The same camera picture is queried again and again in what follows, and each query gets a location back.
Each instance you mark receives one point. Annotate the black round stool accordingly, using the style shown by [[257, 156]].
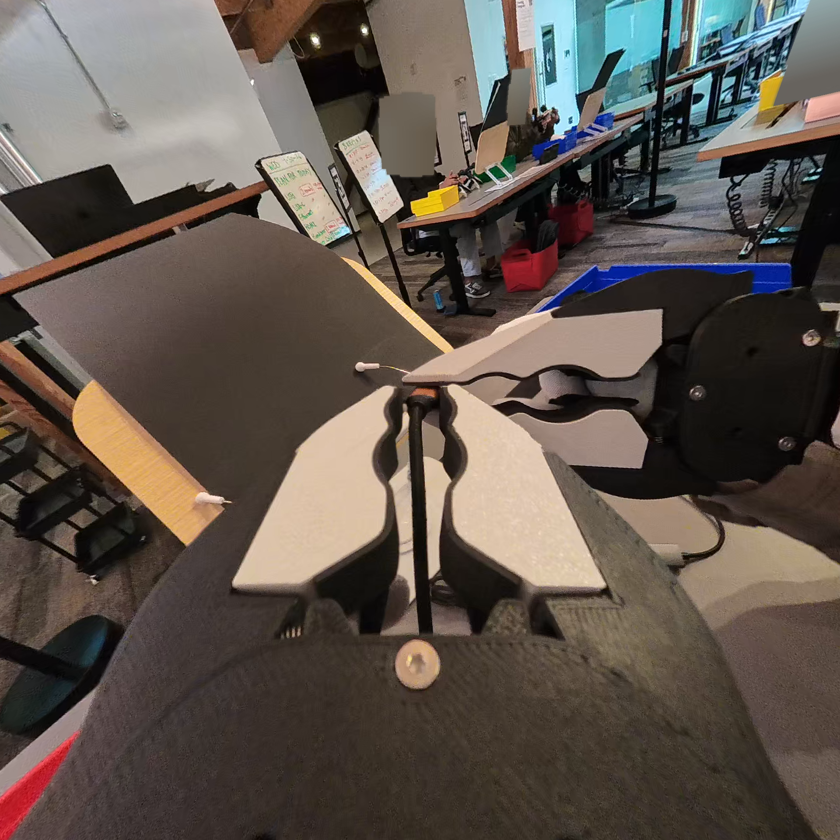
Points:
[[59, 670]]

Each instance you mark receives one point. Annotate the small blue desk bin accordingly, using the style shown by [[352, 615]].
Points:
[[567, 139]]

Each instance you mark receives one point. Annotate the red plastic bin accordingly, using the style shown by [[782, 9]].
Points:
[[26, 801]]

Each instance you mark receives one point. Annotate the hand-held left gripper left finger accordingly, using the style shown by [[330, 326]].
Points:
[[322, 519]]

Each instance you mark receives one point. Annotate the black round-base pole stand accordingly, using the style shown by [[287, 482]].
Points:
[[654, 204]]

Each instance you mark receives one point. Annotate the blue plastic bin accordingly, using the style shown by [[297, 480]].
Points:
[[617, 280]]

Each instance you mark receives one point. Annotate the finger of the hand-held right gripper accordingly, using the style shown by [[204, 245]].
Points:
[[591, 440], [551, 344]]

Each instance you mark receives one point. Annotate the background office desk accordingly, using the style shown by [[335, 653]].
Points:
[[761, 131], [525, 177]]

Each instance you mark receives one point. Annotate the green box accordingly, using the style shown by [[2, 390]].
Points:
[[499, 168]]

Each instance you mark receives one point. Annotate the white flip chart board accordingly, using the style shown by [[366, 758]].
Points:
[[370, 171], [305, 197]]

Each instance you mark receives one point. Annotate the red storage crate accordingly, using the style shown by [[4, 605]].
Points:
[[572, 223], [529, 267]]

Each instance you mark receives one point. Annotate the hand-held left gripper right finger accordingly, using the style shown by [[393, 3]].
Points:
[[525, 519]]

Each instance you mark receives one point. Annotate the yellow plastic bin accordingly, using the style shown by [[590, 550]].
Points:
[[771, 89]]

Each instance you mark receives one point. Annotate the black rolling cart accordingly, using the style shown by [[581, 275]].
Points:
[[66, 499]]

